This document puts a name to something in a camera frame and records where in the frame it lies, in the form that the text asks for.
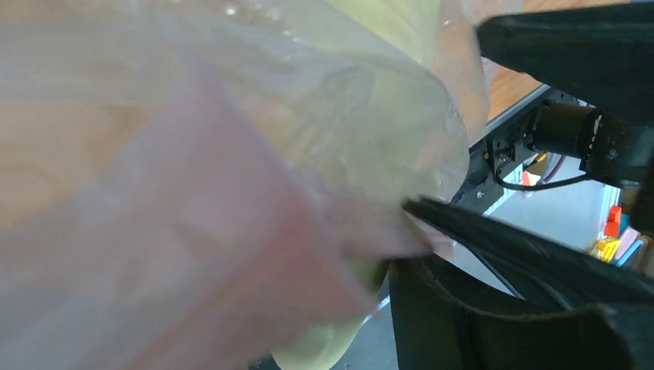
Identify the pale yellow fake banana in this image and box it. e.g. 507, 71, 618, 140
271, 0, 446, 370

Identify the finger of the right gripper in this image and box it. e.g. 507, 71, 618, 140
476, 2, 653, 123
403, 197, 653, 309

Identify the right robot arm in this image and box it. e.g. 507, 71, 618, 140
403, 2, 653, 310

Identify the clear dotted zip bag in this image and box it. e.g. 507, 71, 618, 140
1, 1, 521, 369

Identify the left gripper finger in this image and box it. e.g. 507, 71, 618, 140
389, 256, 653, 369

